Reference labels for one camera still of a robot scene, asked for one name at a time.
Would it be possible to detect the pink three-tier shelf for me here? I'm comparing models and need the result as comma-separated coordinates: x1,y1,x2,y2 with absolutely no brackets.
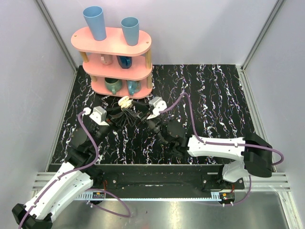
71,27,153,99

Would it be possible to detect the dark blue mug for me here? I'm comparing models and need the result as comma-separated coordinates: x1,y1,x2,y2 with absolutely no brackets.
117,56,132,69

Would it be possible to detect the blue cup right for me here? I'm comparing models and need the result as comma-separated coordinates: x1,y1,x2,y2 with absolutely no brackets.
121,17,139,46

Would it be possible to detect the white earbuds charging case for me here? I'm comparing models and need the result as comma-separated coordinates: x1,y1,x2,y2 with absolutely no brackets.
118,96,133,110

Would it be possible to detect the green ceramic mug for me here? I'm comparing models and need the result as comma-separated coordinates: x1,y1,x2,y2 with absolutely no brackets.
104,78,122,94

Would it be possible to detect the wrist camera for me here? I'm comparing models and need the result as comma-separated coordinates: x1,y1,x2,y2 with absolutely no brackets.
147,96,167,119
89,106,108,126

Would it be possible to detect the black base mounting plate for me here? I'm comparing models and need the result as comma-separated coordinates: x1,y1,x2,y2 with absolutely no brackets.
93,165,244,199

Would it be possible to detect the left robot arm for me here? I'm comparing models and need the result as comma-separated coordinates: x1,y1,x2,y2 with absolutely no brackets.
12,106,124,229

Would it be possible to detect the pink mug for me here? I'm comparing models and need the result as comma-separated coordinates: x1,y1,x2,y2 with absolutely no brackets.
101,54,112,65

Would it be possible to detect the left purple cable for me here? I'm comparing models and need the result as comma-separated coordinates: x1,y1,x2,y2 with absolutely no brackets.
18,108,132,229

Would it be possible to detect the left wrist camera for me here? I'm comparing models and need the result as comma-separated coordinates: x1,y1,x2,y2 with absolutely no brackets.
89,106,108,126

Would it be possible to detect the tall blue cup left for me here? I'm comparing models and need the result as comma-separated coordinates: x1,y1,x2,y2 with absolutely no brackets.
83,6,106,41

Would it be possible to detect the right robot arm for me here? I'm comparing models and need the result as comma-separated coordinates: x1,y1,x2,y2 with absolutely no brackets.
131,98,272,189

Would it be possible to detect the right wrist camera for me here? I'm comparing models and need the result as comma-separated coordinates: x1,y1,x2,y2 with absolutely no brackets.
147,96,167,119

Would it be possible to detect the blue butterfly mug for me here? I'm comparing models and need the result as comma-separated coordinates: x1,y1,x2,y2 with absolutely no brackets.
127,80,141,95

